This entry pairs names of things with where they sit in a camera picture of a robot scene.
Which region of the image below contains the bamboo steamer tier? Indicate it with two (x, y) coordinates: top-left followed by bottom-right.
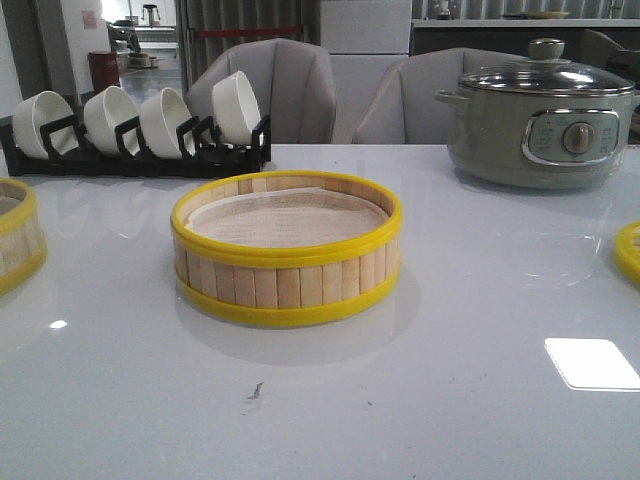
(1, 178), (47, 295)
(171, 170), (402, 327)

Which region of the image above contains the woven bamboo steamer lid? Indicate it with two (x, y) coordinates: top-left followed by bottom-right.
(613, 221), (640, 286)

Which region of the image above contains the black dish rack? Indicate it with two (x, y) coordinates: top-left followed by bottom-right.
(1, 114), (271, 179)

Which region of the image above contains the grey chair right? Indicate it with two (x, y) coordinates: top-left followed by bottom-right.
(352, 48), (518, 145)

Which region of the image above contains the grey chair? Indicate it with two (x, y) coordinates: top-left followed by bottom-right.
(352, 48), (518, 145)
(185, 38), (337, 144)

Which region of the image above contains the white bowl right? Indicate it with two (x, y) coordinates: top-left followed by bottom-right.
(211, 70), (261, 146)

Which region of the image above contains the white bowl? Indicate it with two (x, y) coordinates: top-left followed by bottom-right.
(211, 70), (261, 146)
(139, 87), (193, 160)
(84, 86), (138, 156)
(12, 90), (73, 159)

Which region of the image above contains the grey chair left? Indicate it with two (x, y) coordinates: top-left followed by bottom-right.
(185, 38), (337, 144)

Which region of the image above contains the white cabinet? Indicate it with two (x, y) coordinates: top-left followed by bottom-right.
(320, 1), (412, 144)

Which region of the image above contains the grey electric cooking pot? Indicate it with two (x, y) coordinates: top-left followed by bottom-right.
(435, 87), (639, 189)

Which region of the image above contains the red bin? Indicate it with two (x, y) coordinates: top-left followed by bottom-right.
(88, 51), (120, 94)

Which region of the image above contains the white bowl far left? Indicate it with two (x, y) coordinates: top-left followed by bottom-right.
(12, 90), (73, 159)

